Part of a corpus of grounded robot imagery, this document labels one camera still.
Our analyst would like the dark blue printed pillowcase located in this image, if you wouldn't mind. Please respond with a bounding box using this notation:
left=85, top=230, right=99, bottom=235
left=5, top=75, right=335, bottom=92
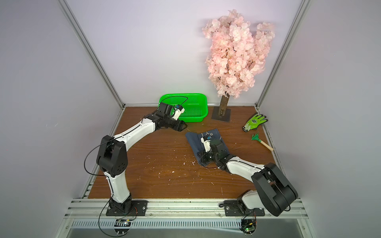
left=186, top=129, right=229, bottom=166

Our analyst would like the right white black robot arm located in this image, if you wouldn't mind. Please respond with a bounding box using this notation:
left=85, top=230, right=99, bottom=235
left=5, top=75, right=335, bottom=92
left=191, top=138, right=298, bottom=216

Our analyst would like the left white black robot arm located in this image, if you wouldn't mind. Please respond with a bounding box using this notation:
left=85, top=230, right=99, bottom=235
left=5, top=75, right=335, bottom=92
left=95, top=102, right=187, bottom=215

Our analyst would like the green plastic basket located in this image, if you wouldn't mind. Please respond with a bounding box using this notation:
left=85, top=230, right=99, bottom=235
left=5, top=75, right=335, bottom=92
left=159, top=93, right=208, bottom=123

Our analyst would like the green work glove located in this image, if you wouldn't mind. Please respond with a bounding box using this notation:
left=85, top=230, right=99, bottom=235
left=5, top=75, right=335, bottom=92
left=242, top=114, right=268, bottom=132

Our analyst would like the right controller board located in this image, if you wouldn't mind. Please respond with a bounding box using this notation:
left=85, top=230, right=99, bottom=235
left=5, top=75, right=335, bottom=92
left=240, top=219, right=257, bottom=235

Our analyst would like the controller board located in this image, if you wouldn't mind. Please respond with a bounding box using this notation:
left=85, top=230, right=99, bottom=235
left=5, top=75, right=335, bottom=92
left=114, top=219, right=132, bottom=237
left=240, top=219, right=257, bottom=235

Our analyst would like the pink artificial blossom tree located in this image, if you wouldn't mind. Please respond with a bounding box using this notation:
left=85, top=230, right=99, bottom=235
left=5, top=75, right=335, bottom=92
left=202, top=10, right=275, bottom=121

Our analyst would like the left controller board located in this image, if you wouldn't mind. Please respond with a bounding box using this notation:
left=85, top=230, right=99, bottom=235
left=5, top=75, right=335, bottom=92
left=114, top=219, right=132, bottom=237

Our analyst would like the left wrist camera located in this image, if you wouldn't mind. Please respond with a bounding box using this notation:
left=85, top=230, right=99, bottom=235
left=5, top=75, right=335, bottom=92
left=172, top=105, right=185, bottom=121

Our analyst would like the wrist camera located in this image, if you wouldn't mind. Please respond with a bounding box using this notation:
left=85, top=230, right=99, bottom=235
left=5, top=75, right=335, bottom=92
left=172, top=105, right=185, bottom=121
left=200, top=133, right=212, bottom=153

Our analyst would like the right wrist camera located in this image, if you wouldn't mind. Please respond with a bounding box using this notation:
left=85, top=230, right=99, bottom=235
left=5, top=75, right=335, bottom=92
left=200, top=133, right=212, bottom=153

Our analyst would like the green hand rake wooden handle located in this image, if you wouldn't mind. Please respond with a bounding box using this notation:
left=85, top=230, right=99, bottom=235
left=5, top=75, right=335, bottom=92
left=252, top=133, right=274, bottom=151

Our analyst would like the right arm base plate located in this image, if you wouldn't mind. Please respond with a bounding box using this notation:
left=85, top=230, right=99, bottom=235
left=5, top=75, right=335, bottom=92
left=219, top=200, right=265, bottom=217

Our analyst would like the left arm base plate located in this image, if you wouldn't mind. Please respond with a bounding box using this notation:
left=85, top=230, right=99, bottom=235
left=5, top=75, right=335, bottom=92
left=106, top=199, right=148, bottom=217

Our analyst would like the aluminium front rail frame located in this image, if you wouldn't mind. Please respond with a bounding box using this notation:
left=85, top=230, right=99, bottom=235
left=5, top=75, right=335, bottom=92
left=63, top=198, right=309, bottom=220

